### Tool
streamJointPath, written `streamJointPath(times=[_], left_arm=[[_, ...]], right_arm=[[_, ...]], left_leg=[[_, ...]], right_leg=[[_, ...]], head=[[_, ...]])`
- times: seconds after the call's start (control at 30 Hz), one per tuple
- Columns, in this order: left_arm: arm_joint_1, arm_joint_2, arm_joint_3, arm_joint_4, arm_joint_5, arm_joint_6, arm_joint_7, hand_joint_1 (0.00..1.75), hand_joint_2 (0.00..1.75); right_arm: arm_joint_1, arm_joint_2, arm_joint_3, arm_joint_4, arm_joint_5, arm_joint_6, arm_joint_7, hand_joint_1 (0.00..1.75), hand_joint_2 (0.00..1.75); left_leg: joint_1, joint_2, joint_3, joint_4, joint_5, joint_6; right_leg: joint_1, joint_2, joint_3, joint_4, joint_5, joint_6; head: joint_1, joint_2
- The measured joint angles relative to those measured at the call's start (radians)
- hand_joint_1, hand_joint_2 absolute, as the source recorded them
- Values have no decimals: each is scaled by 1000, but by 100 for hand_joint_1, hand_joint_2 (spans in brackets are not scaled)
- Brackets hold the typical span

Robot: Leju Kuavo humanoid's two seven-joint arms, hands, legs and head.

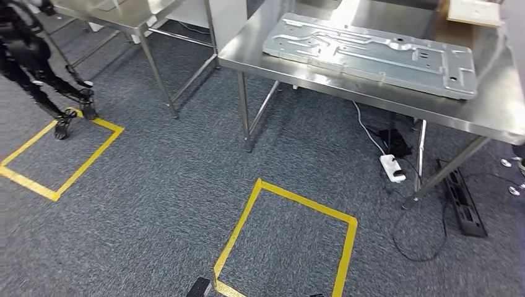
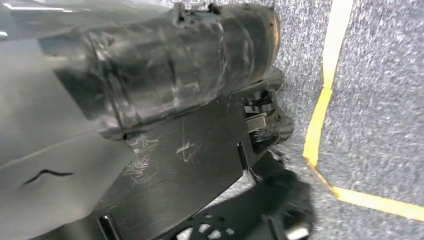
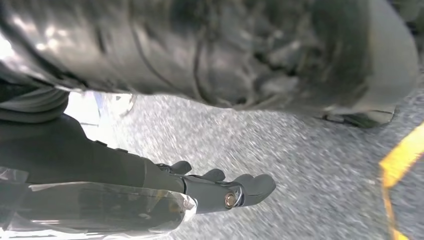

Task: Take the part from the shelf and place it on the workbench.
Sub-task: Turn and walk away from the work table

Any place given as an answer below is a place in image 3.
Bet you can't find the yellow floor tape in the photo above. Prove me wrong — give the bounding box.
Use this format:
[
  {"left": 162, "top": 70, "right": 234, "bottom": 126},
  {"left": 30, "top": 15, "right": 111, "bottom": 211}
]
[{"left": 378, "top": 121, "right": 424, "bottom": 240}]

